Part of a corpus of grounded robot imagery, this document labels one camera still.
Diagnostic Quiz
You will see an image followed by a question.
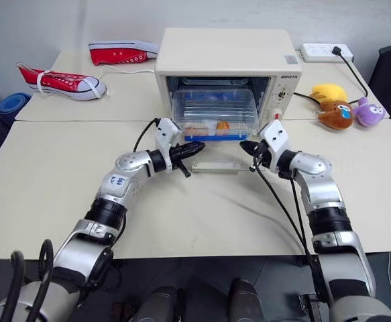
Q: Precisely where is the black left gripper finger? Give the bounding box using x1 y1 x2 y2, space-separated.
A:
180 141 207 158
176 158 192 179

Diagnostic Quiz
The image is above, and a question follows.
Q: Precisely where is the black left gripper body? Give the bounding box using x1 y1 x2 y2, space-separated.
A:
168 144 187 166

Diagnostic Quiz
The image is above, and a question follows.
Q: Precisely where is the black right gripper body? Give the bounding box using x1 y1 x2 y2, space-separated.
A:
254 138 273 169

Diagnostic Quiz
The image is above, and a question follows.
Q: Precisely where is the clear food container blue base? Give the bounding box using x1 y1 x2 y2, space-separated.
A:
174 87 260 142

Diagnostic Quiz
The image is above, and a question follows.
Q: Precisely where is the cream toaster oven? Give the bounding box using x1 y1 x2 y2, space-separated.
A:
154 27 303 139

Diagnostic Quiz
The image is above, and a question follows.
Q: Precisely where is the brown plush toy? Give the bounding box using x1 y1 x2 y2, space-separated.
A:
317 100 355 130

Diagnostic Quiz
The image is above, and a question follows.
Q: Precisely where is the yellow plush toy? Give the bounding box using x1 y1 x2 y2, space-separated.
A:
309 83 349 104

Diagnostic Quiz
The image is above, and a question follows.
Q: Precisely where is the red canvas sneaker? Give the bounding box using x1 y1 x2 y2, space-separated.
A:
88 40 160 66
16 62 109 101

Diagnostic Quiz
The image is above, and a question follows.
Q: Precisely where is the purple plush toy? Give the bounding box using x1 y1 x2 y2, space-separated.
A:
353 97 387 128

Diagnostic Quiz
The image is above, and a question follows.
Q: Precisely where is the white power strip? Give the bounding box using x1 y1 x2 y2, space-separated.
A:
299 42 355 63

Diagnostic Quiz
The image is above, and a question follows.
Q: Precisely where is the dark rounded shape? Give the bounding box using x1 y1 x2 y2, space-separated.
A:
130 284 186 322
227 278 270 322

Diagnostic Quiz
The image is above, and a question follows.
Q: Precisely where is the blue rolled mat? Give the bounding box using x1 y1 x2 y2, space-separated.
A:
0 93 32 117

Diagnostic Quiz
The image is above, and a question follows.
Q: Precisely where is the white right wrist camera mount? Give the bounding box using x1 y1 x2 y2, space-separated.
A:
259 119 292 174

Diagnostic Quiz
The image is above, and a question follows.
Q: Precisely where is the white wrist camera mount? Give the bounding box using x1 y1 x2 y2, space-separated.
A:
259 119 292 174
154 117 180 172

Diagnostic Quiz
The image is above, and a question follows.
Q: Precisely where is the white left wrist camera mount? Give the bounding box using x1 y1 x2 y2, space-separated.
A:
154 117 180 172

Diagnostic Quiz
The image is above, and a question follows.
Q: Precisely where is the glass oven door with handle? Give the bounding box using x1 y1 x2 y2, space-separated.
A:
172 133 254 174

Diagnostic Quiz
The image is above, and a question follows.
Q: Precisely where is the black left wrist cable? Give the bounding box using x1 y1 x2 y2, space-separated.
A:
132 117 162 154

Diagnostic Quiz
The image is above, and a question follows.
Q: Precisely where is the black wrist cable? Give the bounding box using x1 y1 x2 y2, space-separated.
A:
250 162 334 305
132 117 162 154

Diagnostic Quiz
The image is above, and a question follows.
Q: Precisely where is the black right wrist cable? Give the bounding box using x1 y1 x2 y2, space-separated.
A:
250 162 334 305

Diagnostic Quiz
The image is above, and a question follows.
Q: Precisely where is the black plug and power cord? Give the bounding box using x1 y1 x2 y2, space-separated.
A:
292 46 370 105

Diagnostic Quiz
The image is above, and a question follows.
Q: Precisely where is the thick black cable loop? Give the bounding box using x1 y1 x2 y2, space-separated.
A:
25 238 54 322
0 249 25 322

